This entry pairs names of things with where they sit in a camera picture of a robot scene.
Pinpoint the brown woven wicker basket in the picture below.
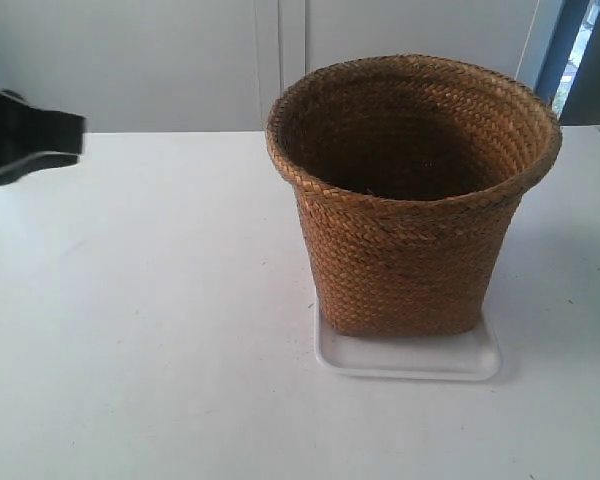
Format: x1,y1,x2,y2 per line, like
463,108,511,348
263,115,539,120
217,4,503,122
265,54,562,338

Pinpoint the white rectangular plastic tray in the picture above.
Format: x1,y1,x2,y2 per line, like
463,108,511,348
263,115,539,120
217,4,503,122
314,310,502,382

